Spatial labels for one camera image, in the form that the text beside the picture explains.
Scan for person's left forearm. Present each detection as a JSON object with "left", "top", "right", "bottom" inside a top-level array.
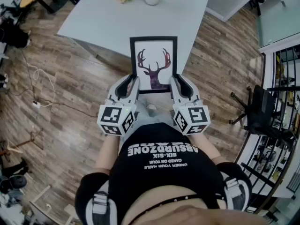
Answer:
[{"left": 95, "top": 135, "right": 122, "bottom": 175}]

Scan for black metal railing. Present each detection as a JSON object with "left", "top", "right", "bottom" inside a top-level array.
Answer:
[{"left": 234, "top": 45, "right": 300, "bottom": 213}]

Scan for light grey table top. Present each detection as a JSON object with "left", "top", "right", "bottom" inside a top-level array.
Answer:
[{"left": 57, "top": 0, "right": 211, "bottom": 76}]

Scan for wooden coat stand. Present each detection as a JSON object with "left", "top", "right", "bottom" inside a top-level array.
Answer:
[{"left": 0, "top": 127, "right": 45, "bottom": 157}]

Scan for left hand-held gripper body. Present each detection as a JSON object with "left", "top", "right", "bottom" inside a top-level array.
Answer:
[{"left": 97, "top": 75, "right": 137, "bottom": 137}]

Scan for person's grey jeans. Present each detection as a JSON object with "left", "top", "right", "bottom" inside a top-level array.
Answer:
[{"left": 133, "top": 98, "right": 179, "bottom": 131}]

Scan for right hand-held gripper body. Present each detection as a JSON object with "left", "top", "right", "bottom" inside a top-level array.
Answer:
[{"left": 172, "top": 74, "right": 210, "bottom": 135}]

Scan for black studded choker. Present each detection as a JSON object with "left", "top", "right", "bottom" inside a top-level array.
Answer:
[{"left": 130, "top": 194, "right": 227, "bottom": 222}]

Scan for grey left shoulder strap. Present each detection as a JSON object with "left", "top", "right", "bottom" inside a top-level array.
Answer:
[{"left": 85, "top": 180, "right": 118, "bottom": 225}]

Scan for framed deer picture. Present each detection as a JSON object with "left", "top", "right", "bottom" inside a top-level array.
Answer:
[{"left": 129, "top": 36, "right": 178, "bottom": 95}]

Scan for white floor cable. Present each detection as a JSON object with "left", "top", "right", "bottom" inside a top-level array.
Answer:
[{"left": 27, "top": 63, "right": 56, "bottom": 107}]

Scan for black office chair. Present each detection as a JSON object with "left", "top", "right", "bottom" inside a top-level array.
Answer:
[{"left": 229, "top": 85, "right": 296, "bottom": 150}]

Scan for glass panel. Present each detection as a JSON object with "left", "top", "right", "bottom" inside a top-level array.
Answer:
[{"left": 256, "top": 0, "right": 300, "bottom": 49}]

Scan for person's black printed t-shirt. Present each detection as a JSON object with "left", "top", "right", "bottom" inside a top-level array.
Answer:
[{"left": 75, "top": 122, "right": 253, "bottom": 225}]

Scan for person's right forearm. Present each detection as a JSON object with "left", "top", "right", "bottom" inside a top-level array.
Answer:
[{"left": 189, "top": 134, "right": 229, "bottom": 166}]

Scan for black floor cable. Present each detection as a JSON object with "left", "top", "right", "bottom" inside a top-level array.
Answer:
[{"left": 20, "top": 50, "right": 99, "bottom": 117}]

